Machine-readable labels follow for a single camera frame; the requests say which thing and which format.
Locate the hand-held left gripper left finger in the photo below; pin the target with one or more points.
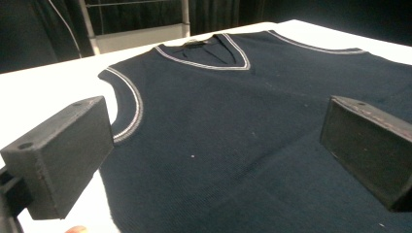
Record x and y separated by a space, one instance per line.
61 155

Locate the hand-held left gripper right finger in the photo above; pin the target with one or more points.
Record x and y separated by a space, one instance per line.
366 152

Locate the navy knitted vest white trim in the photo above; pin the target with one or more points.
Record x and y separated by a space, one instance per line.
233 136

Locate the dark curtain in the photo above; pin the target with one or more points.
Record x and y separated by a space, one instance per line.
29 35

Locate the metal stand frame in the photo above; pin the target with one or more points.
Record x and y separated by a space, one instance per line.
139 37

